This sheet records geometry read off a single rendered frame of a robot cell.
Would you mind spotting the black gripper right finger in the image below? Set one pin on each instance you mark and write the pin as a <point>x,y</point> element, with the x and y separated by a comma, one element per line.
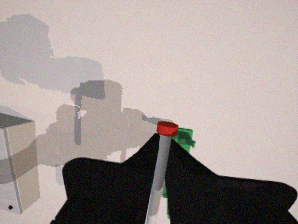
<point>193,190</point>

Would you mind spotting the grey pin with red cap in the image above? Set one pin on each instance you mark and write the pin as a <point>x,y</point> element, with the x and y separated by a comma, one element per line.
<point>167,130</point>

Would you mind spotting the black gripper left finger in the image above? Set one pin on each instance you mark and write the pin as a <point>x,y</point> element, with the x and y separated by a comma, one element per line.
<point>130,181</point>

